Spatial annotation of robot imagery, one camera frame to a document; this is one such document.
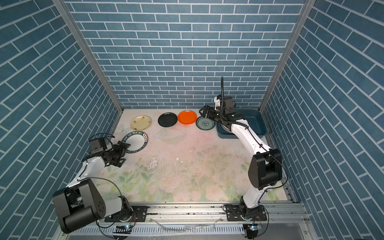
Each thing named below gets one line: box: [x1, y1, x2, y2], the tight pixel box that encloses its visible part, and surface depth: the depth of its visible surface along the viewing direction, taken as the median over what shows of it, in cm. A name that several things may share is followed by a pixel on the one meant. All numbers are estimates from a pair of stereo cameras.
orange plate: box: [177, 110, 198, 125], surface depth 118 cm
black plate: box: [158, 112, 178, 128], surface depth 117 cm
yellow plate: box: [130, 115, 152, 131], surface depth 114 cm
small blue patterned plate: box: [195, 116, 216, 131], surface depth 114 cm
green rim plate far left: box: [122, 131, 148, 154], surface depth 104 cm
